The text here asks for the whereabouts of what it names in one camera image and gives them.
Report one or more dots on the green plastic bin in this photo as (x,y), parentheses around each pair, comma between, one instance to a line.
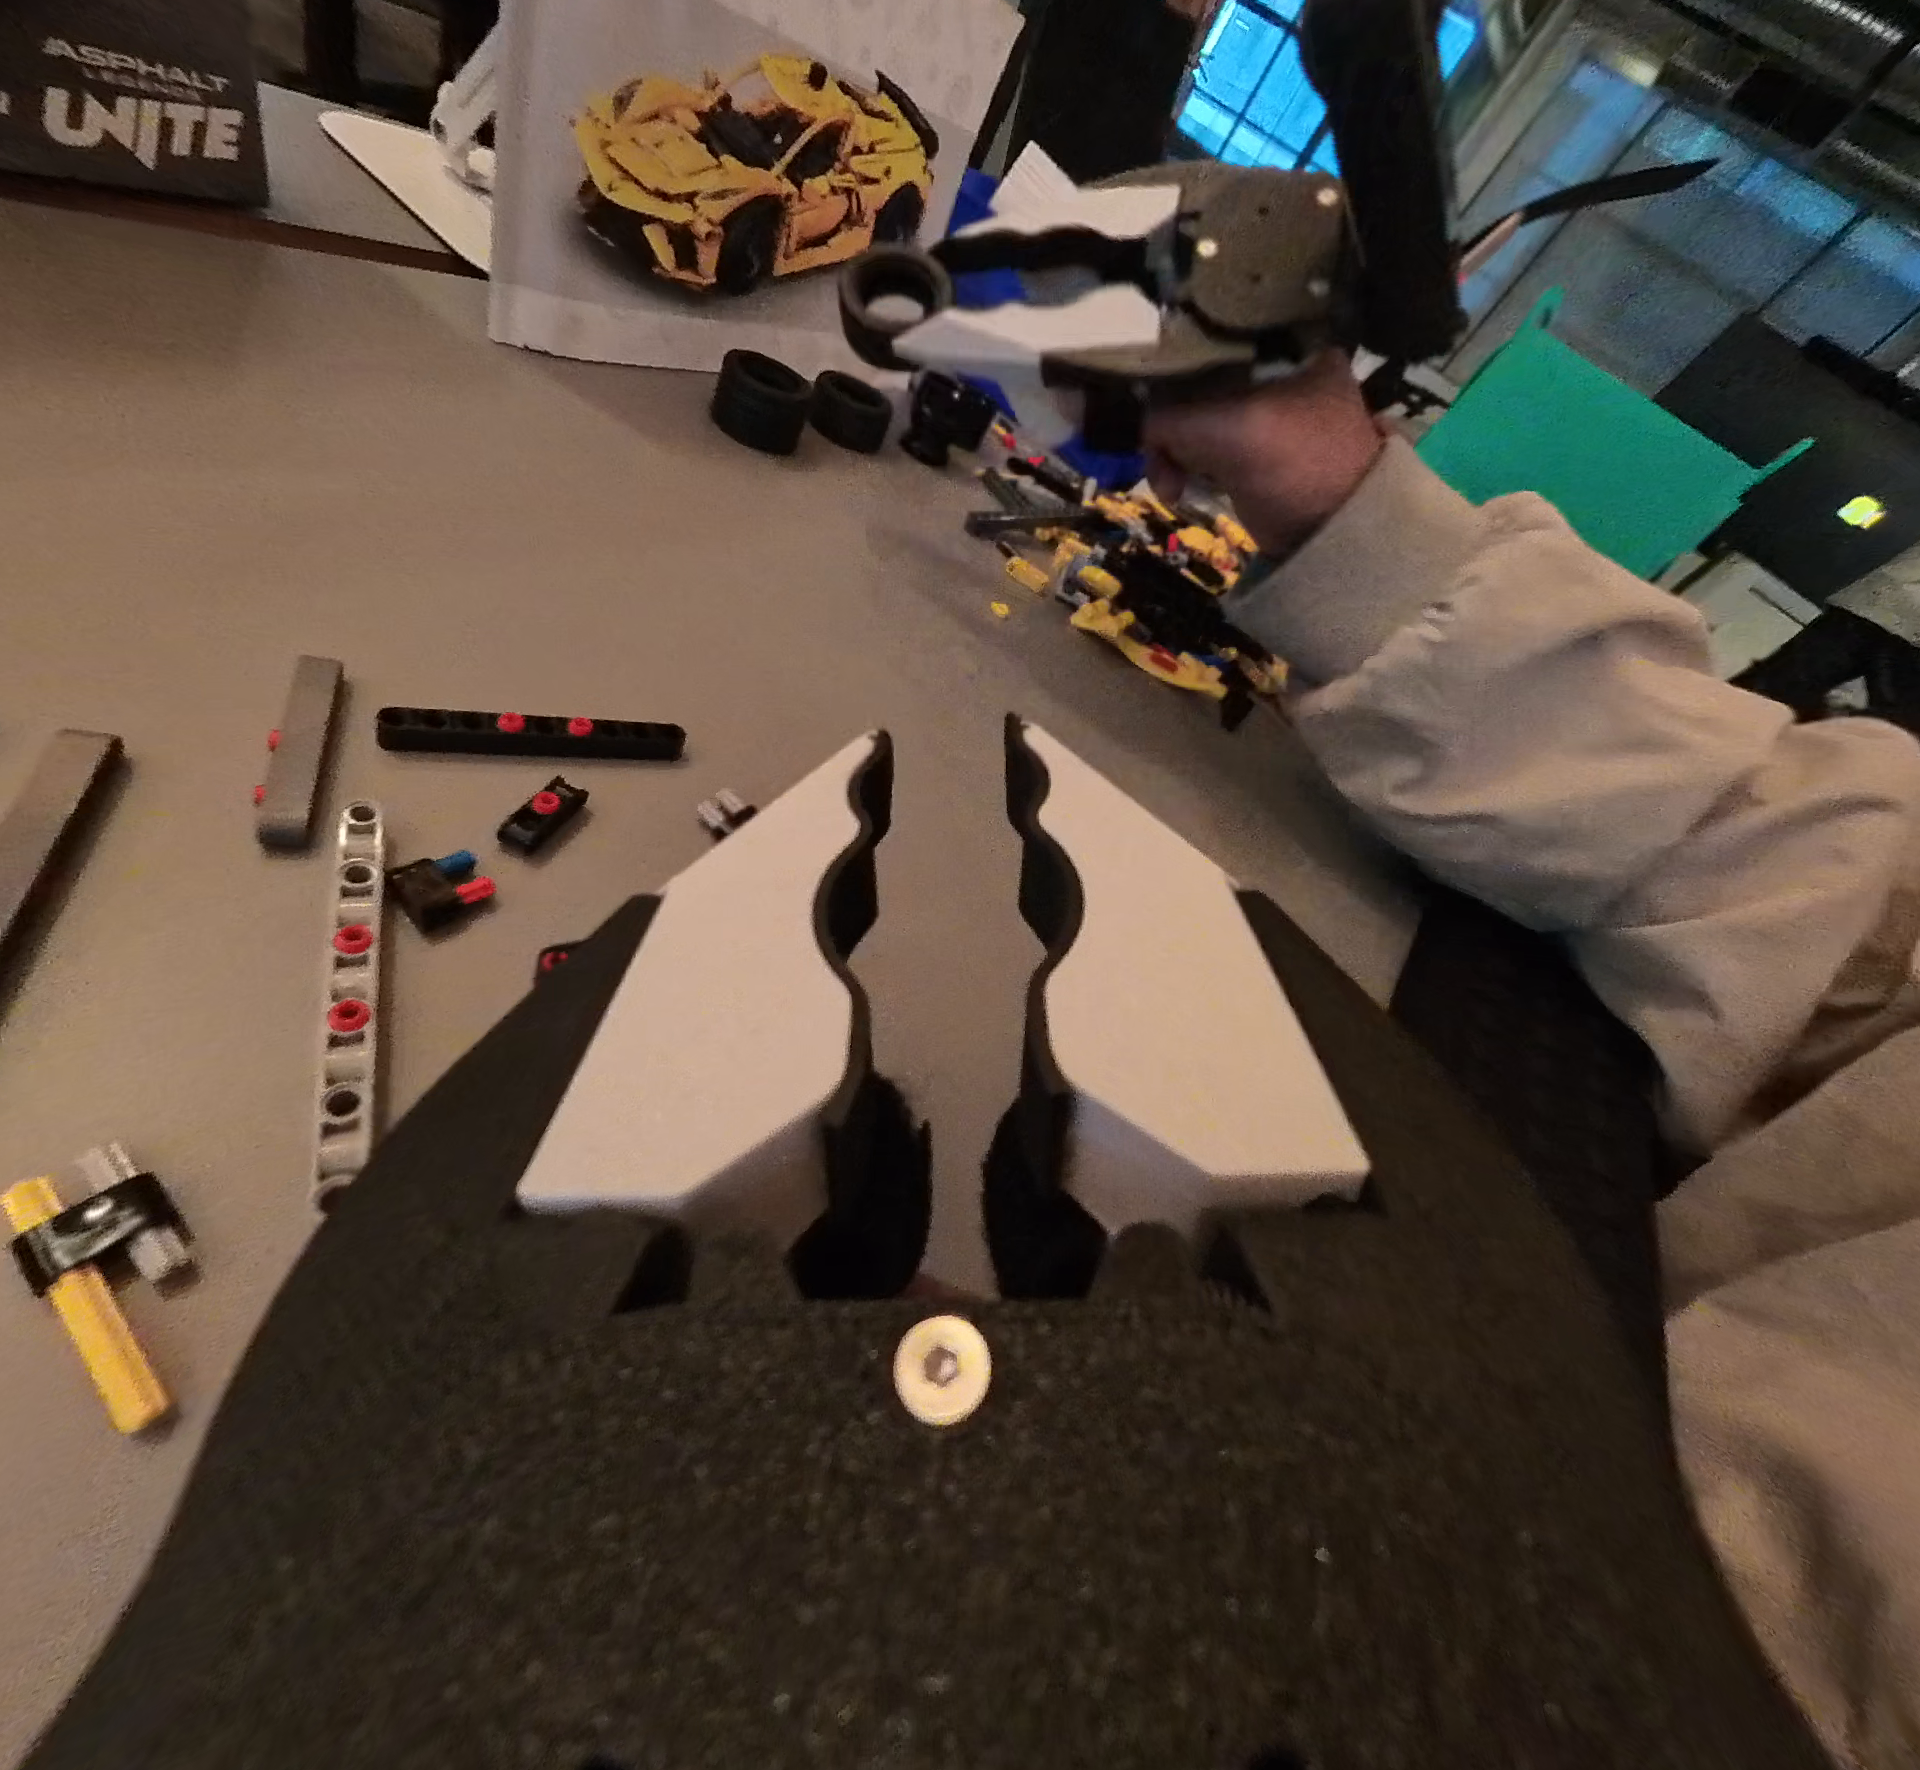
(1589,450)

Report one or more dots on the grey desk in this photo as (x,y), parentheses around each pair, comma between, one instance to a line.
(524,524)

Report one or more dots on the white plastic stand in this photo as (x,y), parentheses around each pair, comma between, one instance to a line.
(469,105)

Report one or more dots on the black beam with red pins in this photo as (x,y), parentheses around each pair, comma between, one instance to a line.
(524,734)

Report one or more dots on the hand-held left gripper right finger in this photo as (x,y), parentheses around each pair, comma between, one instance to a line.
(1184,1052)

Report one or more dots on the white flat paper card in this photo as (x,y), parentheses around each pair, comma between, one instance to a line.
(398,174)

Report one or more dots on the toy car instruction booklet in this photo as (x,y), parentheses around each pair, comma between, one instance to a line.
(720,46)

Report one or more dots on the small black red pin piece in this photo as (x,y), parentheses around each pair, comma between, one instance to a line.
(556,960)

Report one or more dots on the black bag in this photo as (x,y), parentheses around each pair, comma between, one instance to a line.
(1103,61)

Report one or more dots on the black connector blue red pins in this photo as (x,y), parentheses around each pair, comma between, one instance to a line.
(435,892)

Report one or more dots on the small grey brick connector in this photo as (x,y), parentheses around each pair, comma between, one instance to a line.
(725,813)

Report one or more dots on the person's beige jacket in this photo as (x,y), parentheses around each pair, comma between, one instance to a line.
(1798,1352)

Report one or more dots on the dark toy car box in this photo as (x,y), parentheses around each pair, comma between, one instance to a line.
(120,14)

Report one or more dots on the long black brick beam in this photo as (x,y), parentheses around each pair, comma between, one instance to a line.
(51,824)

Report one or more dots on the person's right forearm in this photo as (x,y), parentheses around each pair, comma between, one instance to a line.
(1575,751)

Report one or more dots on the blue plastic object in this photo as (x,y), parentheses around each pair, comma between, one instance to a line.
(982,203)

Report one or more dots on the yellow axle with black connector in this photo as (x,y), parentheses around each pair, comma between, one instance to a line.
(91,1290)

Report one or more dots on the tiny yellow brick bits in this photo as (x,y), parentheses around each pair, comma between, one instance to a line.
(1021,574)

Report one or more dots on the person's right hand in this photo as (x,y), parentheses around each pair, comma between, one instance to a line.
(1274,450)

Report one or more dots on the black rubber toy tire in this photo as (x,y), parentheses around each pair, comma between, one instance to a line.
(870,300)
(763,401)
(852,411)

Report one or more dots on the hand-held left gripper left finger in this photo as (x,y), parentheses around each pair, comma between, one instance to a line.
(705,1052)

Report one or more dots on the partly built yellow toy car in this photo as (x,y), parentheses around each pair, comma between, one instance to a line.
(1155,585)

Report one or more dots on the dark grey brick beam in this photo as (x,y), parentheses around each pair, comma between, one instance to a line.
(302,751)

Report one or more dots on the black perforated seat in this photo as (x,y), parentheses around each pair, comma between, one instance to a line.
(1529,1052)

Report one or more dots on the black toy wheel rim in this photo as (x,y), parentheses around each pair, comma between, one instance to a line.
(948,418)

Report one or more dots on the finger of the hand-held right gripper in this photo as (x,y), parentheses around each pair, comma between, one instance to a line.
(1035,334)
(1087,208)

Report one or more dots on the light grey beam with pins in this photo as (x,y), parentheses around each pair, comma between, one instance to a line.
(351,1006)

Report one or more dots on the black connector with red pin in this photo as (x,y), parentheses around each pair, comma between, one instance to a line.
(542,813)

